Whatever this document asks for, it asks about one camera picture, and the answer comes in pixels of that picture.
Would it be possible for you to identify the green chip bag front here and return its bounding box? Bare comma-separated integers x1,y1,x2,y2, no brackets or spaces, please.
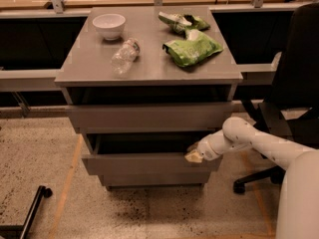
162,29,223,68

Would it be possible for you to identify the green chip bag back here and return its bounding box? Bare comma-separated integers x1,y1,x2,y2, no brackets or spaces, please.
159,12,210,34

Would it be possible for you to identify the black wheeled stand leg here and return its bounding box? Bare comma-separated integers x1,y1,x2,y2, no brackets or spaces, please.
0,185,53,239

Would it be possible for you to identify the grey top drawer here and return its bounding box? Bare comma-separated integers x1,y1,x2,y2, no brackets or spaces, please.
67,102,233,133

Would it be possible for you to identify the black office chair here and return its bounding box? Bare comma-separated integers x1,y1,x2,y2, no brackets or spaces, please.
232,2,319,195

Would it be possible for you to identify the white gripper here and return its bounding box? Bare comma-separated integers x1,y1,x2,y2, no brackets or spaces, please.
184,134,226,163

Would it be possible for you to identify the clear plastic bottle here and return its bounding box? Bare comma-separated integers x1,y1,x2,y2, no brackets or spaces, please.
111,38,141,76

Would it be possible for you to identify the grey metal railing frame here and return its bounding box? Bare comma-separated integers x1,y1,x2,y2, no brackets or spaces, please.
1,2,302,110

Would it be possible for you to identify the grey drawer cabinet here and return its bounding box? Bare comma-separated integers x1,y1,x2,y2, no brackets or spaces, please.
54,5,244,191

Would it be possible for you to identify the green chip bag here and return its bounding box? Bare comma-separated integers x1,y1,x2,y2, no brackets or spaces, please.
159,12,210,34
162,29,223,68

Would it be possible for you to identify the white bowl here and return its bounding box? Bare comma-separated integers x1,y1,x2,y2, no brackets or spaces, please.
93,14,126,40

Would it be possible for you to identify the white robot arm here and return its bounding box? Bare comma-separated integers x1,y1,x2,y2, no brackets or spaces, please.
185,117,319,239

